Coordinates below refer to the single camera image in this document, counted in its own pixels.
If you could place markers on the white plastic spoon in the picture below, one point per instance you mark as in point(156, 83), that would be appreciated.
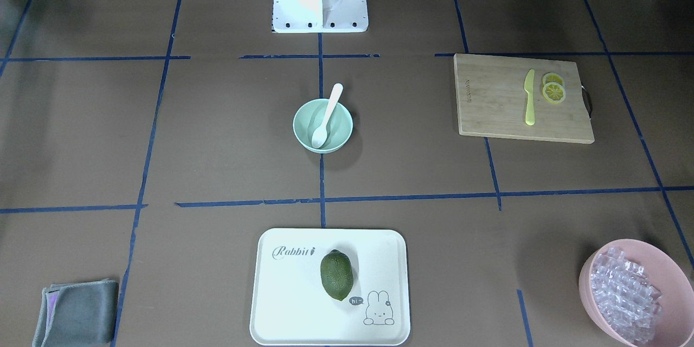
point(320, 135)

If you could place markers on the mint green bowl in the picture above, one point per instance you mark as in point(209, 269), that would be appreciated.
point(308, 118)

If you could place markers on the pink bowl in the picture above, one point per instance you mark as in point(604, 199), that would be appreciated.
point(674, 328)

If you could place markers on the green avocado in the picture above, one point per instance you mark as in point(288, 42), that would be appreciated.
point(336, 275)

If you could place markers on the bamboo cutting board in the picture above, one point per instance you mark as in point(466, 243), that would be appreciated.
point(491, 100)

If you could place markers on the cream rabbit tray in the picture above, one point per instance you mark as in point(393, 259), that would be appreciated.
point(291, 307)

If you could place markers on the yellow plastic knife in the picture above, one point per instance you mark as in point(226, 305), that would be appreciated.
point(529, 88)

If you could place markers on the upper lemon slice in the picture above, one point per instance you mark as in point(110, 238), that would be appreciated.
point(554, 92)

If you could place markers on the clear ice cubes pile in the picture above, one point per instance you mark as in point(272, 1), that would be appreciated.
point(625, 297)

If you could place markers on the grey folded cloth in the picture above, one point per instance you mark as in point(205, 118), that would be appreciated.
point(77, 314)

